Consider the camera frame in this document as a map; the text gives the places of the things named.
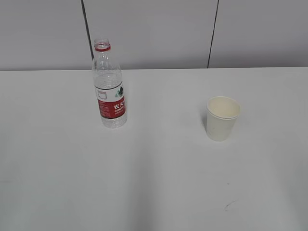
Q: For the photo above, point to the clear red-label water bottle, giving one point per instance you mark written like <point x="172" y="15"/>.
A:
<point x="108" y="83"/>

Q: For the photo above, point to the white paper cup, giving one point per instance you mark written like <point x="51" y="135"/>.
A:
<point x="222" y="113"/>

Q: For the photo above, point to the dark wall seam strip right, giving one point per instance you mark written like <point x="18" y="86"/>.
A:
<point x="213" y="34"/>

